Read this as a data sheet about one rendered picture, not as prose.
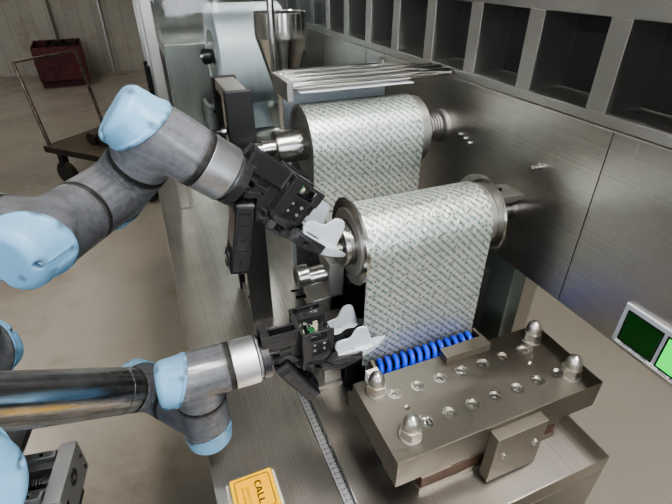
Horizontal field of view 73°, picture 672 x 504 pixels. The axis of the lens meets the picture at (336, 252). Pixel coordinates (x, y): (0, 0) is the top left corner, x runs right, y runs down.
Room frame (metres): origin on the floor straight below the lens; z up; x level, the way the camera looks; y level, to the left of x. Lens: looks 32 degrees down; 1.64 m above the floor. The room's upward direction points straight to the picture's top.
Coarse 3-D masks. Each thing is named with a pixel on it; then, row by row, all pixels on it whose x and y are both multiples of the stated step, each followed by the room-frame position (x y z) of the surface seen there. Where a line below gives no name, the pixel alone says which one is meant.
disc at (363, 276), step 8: (344, 200) 0.66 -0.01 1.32; (336, 208) 0.69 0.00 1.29; (352, 208) 0.63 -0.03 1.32; (360, 216) 0.61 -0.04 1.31; (360, 224) 0.60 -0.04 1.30; (360, 232) 0.60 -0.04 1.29; (368, 240) 0.58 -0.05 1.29; (368, 248) 0.58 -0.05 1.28; (368, 256) 0.57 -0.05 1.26; (352, 264) 0.62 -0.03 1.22; (368, 264) 0.57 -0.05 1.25; (344, 272) 0.65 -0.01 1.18; (368, 272) 0.57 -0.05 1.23; (352, 280) 0.62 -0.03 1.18; (360, 280) 0.59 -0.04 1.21
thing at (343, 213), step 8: (488, 192) 0.72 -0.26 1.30; (344, 208) 0.65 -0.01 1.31; (496, 208) 0.69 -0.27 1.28; (336, 216) 0.68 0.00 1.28; (344, 216) 0.65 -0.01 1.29; (352, 216) 0.62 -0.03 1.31; (496, 216) 0.69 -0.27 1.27; (352, 224) 0.62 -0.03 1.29; (496, 224) 0.68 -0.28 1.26; (360, 240) 0.59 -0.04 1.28; (360, 248) 0.59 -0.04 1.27; (360, 256) 0.59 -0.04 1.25; (360, 264) 0.59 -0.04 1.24; (352, 272) 0.62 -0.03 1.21; (360, 272) 0.59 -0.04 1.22
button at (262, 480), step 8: (256, 472) 0.44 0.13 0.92; (264, 472) 0.44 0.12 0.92; (240, 480) 0.43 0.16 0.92; (248, 480) 0.43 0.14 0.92; (256, 480) 0.43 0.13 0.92; (264, 480) 0.43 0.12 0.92; (272, 480) 0.43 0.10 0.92; (232, 488) 0.41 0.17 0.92; (240, 488) 0.41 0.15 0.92; (248, 488) 0.41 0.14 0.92; (256, 488) 0.41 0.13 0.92; (264, 488) 0.41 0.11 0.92; (272, 488) 0.41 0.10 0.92; (232, 496) 0.40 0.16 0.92; (240, 496) 0.40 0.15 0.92; (248, 496) 0.40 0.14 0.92; (256, 496) 0.40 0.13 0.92; (264, 496) 0.40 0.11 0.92; (272, 496) 0.40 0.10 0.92
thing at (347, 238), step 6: (348, 222) 0.64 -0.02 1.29; (348, 228) 0.62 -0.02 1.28; (342, 234) 0.61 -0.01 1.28; (348, 234) 0.61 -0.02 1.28; (342, 240) 0.61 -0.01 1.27; (348, 240) 0.61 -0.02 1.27; (354, 240) 0.61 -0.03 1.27; (348, 246) 0.60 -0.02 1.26; (354, 246) 0.60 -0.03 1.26; (348, 252) 0.60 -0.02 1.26; (354, 252) 0.60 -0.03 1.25; (336, 258) 0.63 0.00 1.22; (342, 258) 0.61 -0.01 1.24; (348, 258) 0.60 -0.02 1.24; (354, 258) 0.60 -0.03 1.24; (342, 264) 0.61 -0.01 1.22; (348, 264) 0.61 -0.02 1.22
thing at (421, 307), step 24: (456, 264) 0.65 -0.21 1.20; (480, 264) 0.67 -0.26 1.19; (384, 288) 0.60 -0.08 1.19; (408, 288) 0.61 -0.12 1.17; (432, 288) 0.63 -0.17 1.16; (456, 288) 0.65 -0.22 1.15; (384, 312) 0.60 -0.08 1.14; (408, 312) 0.62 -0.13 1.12; (432, 312) 0.63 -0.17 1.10; (456, 312) 0.66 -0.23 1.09; (408, 336) 0.62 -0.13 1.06; (432, 336) 0.64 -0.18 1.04
